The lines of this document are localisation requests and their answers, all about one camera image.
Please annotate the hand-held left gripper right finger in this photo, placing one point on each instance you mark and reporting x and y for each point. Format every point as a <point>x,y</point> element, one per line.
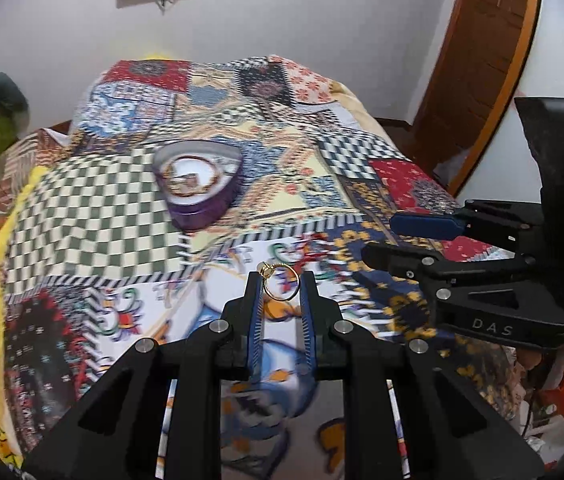
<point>307,320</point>

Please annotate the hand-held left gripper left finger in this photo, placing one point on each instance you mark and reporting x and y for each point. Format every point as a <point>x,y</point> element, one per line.
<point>257,320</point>

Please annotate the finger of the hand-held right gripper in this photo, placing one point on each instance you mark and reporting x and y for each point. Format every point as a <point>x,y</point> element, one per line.
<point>487,280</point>
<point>427,225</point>

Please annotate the purple heart-shaped jewelry box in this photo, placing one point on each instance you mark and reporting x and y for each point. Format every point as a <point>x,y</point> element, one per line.
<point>197,212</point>

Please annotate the wooden door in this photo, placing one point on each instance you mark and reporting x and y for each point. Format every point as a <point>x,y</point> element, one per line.
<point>472,50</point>

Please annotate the patchwork printed blanket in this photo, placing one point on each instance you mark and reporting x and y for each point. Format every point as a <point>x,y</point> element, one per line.
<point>112,210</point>

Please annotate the yellow plush object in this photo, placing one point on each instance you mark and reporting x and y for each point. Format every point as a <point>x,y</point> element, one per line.
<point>156,54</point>

